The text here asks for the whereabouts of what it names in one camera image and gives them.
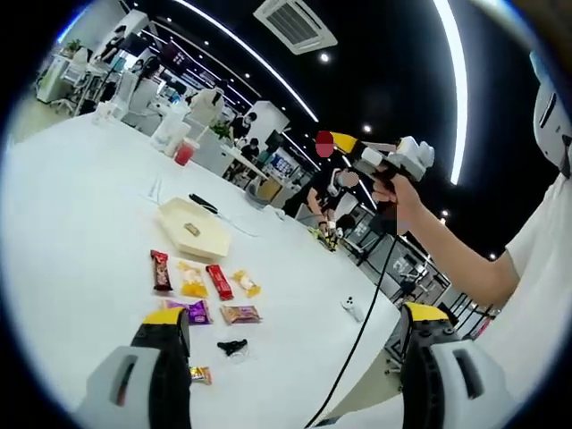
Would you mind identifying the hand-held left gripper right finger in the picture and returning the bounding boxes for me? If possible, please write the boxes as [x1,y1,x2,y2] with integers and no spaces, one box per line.
[400,301,515,429]

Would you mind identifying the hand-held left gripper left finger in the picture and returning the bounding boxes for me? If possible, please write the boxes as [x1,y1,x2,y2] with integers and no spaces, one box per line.
[78,307,193,429]

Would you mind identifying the purple snack packet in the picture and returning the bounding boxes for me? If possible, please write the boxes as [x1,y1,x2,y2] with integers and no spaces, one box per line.
[163,298,215,326]

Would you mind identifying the clear bag of black food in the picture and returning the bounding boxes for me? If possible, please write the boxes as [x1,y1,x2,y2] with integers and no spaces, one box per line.
[216,338,251,363]

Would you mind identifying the large yellow cake packet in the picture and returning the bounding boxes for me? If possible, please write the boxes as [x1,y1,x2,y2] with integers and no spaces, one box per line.
[176,261,210,299]

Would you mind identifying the brown biscuit packet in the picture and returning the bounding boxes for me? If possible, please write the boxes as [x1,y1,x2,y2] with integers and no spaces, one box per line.
[219,304,263,326]

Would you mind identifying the dark red chocolate bar packet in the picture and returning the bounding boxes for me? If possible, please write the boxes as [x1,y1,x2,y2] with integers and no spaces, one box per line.
[150,248,174,292]

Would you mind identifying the bright red wafer bar packet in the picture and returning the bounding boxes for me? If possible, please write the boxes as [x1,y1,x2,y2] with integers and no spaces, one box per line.
[205,263,235,301]

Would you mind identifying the small yellow cake packet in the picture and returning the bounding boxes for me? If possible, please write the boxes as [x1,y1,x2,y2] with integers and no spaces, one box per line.
[231,268,263,299]

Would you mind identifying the cream hexagonal container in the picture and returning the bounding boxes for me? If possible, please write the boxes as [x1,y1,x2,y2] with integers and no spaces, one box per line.
[156,196,233,260]

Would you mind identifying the person's right hand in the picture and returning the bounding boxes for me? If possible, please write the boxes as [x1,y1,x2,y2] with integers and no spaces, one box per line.
[370,167,425,224]

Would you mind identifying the long white ceiling light strip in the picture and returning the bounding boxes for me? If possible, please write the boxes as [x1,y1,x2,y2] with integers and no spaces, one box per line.
[435,0,469,186]

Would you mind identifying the small white device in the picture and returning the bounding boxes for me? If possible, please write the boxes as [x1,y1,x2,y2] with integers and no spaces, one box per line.
[340,294,366,324]

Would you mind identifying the dark grey bowl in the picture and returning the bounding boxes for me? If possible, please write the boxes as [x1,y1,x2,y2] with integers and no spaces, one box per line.
[244,178,272,205]

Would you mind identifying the light grey cabinet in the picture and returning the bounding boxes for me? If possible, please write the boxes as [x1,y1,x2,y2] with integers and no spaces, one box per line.
[196,133,238,178]

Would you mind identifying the ceiling air conditioner vent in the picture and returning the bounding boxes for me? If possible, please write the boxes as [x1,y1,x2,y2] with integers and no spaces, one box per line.
[253,0,339,55]

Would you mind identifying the beige coat mannequin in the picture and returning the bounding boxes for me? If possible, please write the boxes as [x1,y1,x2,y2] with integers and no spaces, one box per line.
[189,87,226,126]

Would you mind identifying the red drink cup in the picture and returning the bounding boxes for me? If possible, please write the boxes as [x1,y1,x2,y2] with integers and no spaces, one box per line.
[173,137,200,167]

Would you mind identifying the tall cream cup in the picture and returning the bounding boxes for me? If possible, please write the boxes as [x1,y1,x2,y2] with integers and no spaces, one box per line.
[165,120,191,157]

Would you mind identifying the translucent white plastic bag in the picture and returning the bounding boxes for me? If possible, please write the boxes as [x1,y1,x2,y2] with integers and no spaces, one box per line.
[150,105,180,153]

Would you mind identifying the dark hanging display screen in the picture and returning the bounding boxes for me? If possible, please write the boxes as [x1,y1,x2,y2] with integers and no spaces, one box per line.
[163,42,187,68]

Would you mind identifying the white paper cup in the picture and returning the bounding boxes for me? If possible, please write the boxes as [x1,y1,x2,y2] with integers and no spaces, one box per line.
[92,101,117,126]

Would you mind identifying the white office chair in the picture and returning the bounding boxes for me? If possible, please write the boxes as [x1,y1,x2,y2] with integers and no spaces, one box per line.
[57,46,90,113]

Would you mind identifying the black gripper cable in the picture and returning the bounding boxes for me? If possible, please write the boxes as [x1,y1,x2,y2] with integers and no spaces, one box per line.
[305,234,400,429]

